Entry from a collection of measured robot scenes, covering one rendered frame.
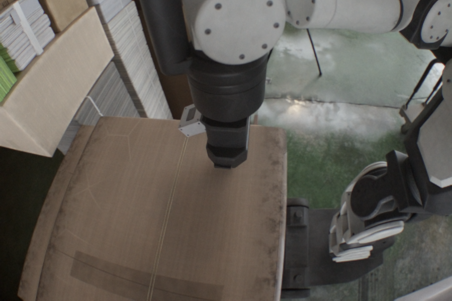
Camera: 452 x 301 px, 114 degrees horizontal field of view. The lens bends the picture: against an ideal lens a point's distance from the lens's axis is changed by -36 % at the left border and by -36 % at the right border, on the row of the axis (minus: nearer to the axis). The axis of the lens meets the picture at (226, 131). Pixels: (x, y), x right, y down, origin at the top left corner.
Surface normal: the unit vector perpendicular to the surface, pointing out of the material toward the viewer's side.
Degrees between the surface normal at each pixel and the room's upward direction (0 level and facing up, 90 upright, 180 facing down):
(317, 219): 0
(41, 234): 0
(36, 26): 90
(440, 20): 95
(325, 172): 0
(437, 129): 69
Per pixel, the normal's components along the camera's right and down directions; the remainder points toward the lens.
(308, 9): -0.97, 0.20
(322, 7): 0.25, 0.73
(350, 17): 0.26, 0.86
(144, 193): -0.06, -0.59
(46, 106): 0.99, 0.07
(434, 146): -0.95, -0.22
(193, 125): -0.13, 0.80
